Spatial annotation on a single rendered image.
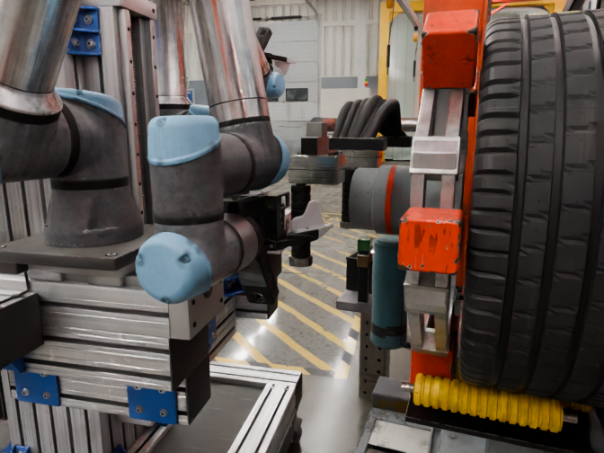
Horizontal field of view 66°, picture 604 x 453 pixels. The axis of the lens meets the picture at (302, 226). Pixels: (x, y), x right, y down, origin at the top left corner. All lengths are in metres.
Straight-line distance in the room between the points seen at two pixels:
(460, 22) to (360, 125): 0.20
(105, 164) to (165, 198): 0.30
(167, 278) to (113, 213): 0.31
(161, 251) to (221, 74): 0.24
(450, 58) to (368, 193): 0.31
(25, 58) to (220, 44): 0.22
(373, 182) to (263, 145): 0.38
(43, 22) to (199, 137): 0.24
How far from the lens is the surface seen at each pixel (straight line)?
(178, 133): 0.48
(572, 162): 0.64
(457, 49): 0.74
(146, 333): 0.77
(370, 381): 1.84
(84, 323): 0.83
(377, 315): 1.14
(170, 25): 1.33
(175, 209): 0.49
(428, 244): 0.61
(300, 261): 0.84
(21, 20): 0.64
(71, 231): 0.78
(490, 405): 0.94
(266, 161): 0.59
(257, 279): 0.67
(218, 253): 0.51
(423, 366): 1.01
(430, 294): 0.72
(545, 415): 0.94
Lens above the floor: 1.00
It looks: 12 degrees down
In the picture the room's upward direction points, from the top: straight up
